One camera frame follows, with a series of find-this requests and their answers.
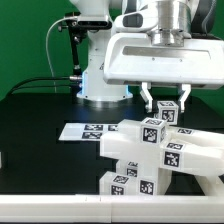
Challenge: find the black camera on stand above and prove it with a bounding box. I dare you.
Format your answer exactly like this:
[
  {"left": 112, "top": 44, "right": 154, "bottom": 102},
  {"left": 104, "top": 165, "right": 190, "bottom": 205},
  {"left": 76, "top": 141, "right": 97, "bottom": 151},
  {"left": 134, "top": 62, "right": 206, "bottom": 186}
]
[{"left": 58, "top": 12, "right": 112, "bottom": 33}]

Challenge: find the grey cable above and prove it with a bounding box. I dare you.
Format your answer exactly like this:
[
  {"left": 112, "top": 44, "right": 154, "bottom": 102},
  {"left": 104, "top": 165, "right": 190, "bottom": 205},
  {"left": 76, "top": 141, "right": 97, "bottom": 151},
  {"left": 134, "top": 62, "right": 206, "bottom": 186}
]
[{"left": 45, "top": 17, "right": 73, "bottom": 94}]

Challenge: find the white flat chair back panel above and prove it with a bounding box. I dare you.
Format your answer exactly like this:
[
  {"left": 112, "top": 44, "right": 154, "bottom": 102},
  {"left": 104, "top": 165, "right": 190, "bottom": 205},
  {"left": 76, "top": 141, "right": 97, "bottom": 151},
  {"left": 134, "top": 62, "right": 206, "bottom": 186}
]
[{"left": 59, "top": 123, "right": 118, "bottom": 141}]

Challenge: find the white L-shaped border fence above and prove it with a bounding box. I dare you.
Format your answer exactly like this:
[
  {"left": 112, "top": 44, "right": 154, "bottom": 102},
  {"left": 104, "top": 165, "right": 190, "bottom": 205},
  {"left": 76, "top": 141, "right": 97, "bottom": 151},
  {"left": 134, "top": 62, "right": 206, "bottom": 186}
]
[{"left": 0, "top": 173, "right": 224, "bottom": 224}]

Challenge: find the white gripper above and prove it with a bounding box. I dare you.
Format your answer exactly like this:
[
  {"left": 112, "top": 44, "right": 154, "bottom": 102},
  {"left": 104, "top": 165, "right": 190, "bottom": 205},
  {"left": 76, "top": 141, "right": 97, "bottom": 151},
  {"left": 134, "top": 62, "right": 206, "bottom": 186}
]
[{"left": 103, "top": 33, "right": 224, "bottom": 113}]

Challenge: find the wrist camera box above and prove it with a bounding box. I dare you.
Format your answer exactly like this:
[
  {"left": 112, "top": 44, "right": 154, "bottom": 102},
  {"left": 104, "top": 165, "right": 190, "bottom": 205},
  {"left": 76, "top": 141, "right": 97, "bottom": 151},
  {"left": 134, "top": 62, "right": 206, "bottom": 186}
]
[{"left": 114, "top": 9, "right": 158, "bottom": 33}]

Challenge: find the white cube nut with tag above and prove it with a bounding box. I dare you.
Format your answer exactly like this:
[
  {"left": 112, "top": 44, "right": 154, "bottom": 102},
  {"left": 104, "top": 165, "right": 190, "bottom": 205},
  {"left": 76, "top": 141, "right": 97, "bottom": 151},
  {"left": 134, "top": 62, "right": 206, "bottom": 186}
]
[{"left": 140, "top": 117, "right": 167, "bottom": 144}]

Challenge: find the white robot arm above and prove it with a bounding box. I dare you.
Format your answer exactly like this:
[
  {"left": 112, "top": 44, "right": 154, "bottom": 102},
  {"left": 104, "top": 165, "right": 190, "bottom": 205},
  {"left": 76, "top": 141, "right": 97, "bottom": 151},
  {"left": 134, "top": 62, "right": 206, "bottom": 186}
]
[{"left": 69, "top": 0, "right": 224, "bottom": 111}]

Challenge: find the black cable bundle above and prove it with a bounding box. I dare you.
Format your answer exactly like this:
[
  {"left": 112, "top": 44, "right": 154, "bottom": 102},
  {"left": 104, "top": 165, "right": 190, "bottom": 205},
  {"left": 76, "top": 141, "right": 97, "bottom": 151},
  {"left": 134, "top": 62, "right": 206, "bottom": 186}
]
[{"left": 4, "top": 74, "right": 84, "bottom": 98}]

